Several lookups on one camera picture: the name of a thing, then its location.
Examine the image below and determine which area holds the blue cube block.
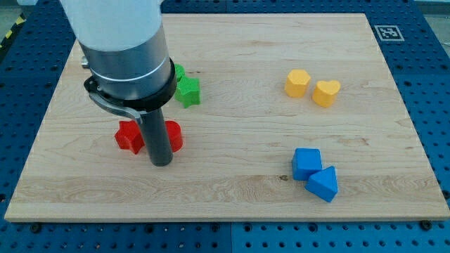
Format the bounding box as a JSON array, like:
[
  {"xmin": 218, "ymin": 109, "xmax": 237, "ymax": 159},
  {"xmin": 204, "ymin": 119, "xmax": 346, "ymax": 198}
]
[{"xmin": 291, "ymin": 148, "xmax": 322, "ymax": 181}]

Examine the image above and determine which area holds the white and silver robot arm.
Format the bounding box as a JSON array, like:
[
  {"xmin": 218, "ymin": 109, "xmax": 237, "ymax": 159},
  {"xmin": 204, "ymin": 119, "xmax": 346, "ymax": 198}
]
[{"xmin": 60, "ymin": 0, "xmax": 171, "ymax": 100}]

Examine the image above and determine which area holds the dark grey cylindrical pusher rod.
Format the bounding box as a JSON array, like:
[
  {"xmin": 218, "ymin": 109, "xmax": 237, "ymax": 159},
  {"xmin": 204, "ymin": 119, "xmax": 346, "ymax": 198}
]
[{"xmin": 139, "ymin": 108, "xmax": 173, "ymax": 167}]

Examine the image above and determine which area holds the light wooden board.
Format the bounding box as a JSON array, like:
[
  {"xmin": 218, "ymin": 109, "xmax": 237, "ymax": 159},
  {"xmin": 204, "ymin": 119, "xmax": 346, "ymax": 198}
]
[{"xmin": 5, "ymin": 13, "xmax": 449, "ymax": 223}]

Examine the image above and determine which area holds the green star block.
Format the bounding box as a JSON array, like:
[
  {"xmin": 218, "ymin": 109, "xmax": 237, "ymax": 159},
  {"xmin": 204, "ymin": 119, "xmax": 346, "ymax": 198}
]
[{"xmin": 175, "ymin": 77, "xmax": 201, "ymax": 108}]

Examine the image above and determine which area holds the white fiducial marker tag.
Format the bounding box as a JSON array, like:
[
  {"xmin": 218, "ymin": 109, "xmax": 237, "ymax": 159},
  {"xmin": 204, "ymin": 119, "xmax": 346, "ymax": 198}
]
[{"xmin": 375, "ymin": 25, "xmax": 404, "ymax": 41}]

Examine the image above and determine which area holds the red circle block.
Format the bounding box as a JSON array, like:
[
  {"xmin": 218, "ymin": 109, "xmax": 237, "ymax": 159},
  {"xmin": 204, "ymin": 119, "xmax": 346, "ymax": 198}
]
[{"xmin": 165, "ymin": 120, "xmax": 184, "ymax": 153}]

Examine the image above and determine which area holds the black clamp ring with lever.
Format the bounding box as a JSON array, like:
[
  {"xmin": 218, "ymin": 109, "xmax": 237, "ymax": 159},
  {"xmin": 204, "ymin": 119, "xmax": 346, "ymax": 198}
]
[{"xmin": 83, "ymin": 58, "xmax": 178, "ymax": 124}]

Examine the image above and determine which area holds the red star block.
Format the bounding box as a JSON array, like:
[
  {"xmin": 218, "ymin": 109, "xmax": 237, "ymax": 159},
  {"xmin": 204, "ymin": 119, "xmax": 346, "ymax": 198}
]
[{"xmin": 115, "ymin": 121, "xmax": 145, "ymax": 155}]

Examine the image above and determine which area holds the yellow heart block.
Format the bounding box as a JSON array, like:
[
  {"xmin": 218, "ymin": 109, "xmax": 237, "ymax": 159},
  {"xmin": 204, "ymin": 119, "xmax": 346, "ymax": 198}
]
[{"xmin": 312, "ymin": 80, "xmax": 341, "ymax": 108}]

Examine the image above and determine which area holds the blue triangle block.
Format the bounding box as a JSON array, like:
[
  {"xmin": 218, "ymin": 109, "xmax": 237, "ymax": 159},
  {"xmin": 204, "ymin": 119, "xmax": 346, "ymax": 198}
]
[{"xmin": 305, "ymin": 166, "xmax": 339, "ymax": 202}]

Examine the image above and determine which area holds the yellow hexagon block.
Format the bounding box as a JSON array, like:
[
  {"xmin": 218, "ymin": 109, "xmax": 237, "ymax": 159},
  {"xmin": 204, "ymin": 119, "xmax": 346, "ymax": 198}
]
[{"xmin": 284, "ymin": 69, "xmax": 311, "ymax": 98}]

